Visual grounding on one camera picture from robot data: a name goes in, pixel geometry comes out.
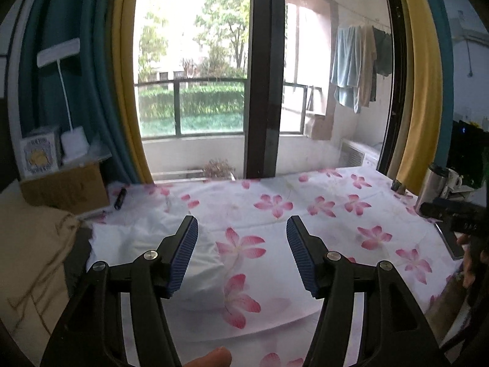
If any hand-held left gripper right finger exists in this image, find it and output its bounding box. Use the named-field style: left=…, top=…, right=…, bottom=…
left=286, top=215, right=451, bottom=367

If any light blue hanging towel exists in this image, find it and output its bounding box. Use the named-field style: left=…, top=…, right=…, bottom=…
left=330, top=26, right=363, bottom=113

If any person's left hand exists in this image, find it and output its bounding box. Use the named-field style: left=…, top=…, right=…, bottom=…
left=181, top=347, right=233, bottom=367

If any person's right hand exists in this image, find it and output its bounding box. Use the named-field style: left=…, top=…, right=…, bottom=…
left=456, top=234, right=478, bottom=289

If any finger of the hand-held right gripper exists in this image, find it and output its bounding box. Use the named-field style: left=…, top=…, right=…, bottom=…
left=419, top=201, right=459, bottom=218

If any white hooded jacket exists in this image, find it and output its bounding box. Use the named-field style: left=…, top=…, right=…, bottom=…
left=90, top=195, right=224, bottom=310

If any black cloth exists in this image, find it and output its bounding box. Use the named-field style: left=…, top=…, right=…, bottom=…
left=63, top=227, right=94, bottom=291

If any black door frame post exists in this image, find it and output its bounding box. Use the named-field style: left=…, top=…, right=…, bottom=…
left=376, top=0, right=409, bottom=176
left=244, top=0, right=286, bottom=178

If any steel thermos cup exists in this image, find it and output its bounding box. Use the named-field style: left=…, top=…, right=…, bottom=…
left=414, top=164, right=449, bottom=215

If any printed cartoon box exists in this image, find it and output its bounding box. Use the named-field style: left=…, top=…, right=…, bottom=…
left=19, top=125, right=62, bottom=180

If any balcony railing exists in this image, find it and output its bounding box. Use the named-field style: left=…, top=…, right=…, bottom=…
left=134, top=78, right=325, bottom=138

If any teal curtain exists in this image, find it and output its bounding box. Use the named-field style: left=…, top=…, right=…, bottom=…
left=15, top=0, right=142, bottom=184
left=416, top=0, right=455, bottom=169

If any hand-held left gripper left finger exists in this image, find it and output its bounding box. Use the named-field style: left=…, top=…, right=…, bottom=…
left=40, top=215, right=199, bottom=367

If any yellow curtain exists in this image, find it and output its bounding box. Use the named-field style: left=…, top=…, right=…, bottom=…
left=390, top=0, right=440, bottom=195
left=111, top=0, right=153, bottom=184

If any brown cardboard box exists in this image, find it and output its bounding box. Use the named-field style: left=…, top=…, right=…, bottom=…
left=20, top=158, right=111, bottom=215

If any balcony cardboard box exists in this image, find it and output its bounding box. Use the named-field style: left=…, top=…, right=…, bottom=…
left=306, top=113, right=335, bottom=140

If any black monitor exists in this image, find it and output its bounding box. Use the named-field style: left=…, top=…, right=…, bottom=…
left=449, top=120, right=489, bottom=190

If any white mug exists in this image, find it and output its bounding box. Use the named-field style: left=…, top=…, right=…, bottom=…
left=445, top=168, right=464, bottom=194

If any dark hanging garment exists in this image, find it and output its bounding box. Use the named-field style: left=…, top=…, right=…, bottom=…
left=372, top=27, right=393, bottom=102

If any dried plant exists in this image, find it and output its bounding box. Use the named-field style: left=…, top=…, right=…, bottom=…
left=202, top=158, right=237, bottom=180

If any floral bed sheet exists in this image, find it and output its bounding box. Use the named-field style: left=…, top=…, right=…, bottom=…
left=82, top=166, right=465, bottom=367

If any beige hanging garment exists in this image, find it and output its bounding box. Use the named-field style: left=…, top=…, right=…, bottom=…
left=357, top=25, right=379, bottom=108

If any tan cloth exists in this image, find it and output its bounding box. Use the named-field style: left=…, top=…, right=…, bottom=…
left=0, top=202, right=92, bottom=352

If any white desk lamp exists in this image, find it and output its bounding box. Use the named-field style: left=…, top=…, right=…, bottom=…
left=37, top=39, right=90, bottom=160

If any white balcony appliance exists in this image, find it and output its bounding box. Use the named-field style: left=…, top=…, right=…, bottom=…
left=338, top=138, right=383, bottom=168

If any clear plastic bag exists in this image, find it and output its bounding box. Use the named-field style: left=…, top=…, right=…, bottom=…
left=86, top=139, right=113, bottom=161

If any grey flat device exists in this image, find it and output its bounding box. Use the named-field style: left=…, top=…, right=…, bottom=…
left=433, top=220, right=465, bottom=261

